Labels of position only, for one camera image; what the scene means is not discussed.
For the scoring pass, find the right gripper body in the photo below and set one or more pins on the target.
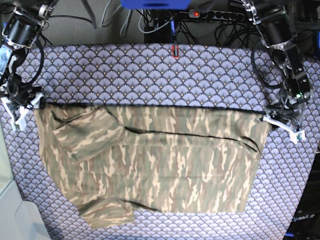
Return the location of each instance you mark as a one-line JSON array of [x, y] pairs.
[[21, 93]]

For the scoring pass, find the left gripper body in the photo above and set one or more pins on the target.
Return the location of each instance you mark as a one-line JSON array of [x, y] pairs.
[[286, 109]]

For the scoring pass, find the camouflage T-shirt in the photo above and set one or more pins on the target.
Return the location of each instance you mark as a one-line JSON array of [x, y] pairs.
[[110, 161]]

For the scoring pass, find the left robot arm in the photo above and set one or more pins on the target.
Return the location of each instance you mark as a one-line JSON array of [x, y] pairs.
[[277, 34]]

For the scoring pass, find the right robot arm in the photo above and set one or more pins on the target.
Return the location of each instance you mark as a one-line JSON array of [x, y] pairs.
[[21, 33]]

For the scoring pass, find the purple fan-pattern table cloth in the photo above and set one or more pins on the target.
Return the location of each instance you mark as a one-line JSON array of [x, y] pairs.
[[202, 76]]

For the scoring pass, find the black OpenArm box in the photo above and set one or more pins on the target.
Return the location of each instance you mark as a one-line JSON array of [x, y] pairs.
[[305, 224]]

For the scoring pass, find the white plastic bin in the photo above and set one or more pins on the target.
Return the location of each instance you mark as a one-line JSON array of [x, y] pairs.
[[19, 219]]

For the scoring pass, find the red and black clamp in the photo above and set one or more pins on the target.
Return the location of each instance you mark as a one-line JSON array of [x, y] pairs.
[[175, 51]]

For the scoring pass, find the black power strip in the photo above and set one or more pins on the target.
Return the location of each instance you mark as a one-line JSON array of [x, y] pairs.
[[217, 15]]

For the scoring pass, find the blue plastic mount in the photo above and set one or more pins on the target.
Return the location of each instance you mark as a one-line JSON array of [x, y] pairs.
[[156, 4]]

